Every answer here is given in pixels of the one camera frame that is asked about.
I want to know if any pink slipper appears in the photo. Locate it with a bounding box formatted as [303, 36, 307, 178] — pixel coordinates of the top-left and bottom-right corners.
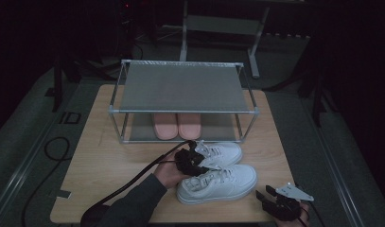
[176, 113, 202, 141]
[151, 113, 179, 141]

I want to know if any white sneaker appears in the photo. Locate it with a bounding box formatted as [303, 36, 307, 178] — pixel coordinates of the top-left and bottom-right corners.
[176, 163, 258, 205]
[194, 141, 244, 170]

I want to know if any black looped floor cable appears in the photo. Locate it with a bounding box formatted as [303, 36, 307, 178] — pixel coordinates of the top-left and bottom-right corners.
[21, 136, 72, 227]

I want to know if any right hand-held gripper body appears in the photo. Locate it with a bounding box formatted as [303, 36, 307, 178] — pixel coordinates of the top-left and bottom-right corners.
[263, 182, 315, 222]

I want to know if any black metal stand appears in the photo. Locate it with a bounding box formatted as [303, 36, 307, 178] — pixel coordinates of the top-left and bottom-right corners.
[50, 56, 84, 114]
[297, 61, 340, 129]

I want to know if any person's left hand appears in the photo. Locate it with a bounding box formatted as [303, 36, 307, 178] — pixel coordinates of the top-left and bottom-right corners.
[153, 153, 190, 190]

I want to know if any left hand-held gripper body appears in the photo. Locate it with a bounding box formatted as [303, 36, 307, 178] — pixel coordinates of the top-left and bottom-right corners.
[174, 140, 211, 178]

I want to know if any grey metal shoe rack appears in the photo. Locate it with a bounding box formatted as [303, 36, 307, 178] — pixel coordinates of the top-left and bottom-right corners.
[107, 59, 261, 145]

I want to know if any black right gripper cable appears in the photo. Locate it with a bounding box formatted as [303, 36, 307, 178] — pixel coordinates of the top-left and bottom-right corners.
[305, 200, 327, 227]

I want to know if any dark equipment with red light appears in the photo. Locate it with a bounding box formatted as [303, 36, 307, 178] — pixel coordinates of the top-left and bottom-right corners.
[111, 0, 142, 61]

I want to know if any person's right hand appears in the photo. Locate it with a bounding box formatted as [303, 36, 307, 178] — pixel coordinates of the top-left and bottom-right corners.
[274, 207, 311, 227]

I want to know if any white metal table frame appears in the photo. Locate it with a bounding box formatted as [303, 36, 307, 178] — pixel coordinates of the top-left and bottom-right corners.
[179, 0, 271, 79]

